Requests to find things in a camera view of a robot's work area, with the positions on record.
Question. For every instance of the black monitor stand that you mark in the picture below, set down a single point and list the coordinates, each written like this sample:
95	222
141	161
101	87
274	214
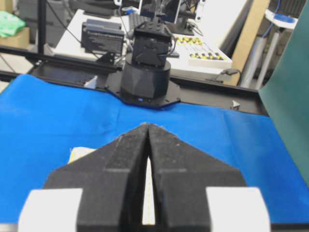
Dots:
190	12

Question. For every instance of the black electronics box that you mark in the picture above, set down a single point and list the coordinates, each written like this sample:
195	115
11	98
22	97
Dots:
100	37

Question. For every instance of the white tool tray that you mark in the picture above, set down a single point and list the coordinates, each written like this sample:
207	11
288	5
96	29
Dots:
197	52

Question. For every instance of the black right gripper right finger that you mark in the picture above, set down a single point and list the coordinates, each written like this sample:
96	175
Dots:
181	174

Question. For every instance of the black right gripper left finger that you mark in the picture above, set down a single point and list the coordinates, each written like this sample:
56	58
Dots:
112	179

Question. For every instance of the black table frame rail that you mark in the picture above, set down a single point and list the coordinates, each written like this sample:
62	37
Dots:
75	72

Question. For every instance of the blue table cloth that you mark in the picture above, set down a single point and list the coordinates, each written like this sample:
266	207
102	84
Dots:
40	123

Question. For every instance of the cardboard box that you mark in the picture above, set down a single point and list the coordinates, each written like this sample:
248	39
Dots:
20	40

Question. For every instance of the green plastic bag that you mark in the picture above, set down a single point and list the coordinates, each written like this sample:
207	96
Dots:
10	24

